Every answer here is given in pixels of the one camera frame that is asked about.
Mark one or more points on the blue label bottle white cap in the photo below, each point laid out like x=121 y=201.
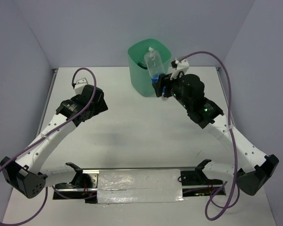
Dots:
x=154 y=65

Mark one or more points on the black metal base rail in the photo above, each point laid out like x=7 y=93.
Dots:
x=192 y=185

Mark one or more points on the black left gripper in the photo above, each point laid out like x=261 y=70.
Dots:
x=101 y=107

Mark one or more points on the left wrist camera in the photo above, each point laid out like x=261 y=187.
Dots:
x=79 y=85

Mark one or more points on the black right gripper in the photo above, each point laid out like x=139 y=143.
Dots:
x=158 y=86

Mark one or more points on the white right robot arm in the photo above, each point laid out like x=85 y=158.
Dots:
x=252 y=167

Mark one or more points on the green plastic bin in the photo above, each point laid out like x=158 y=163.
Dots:
x=140 y=79

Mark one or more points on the green label clear bottle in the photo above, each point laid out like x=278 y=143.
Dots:
x=142 y=65

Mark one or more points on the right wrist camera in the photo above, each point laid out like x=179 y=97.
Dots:
x=180 y=68

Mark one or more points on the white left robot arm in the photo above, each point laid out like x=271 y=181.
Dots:
x=26 y=173

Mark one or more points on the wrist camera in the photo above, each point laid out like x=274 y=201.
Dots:
x=180 y=68
x=79 y=85

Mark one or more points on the silver tape patch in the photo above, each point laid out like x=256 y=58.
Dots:
x=139 y=186

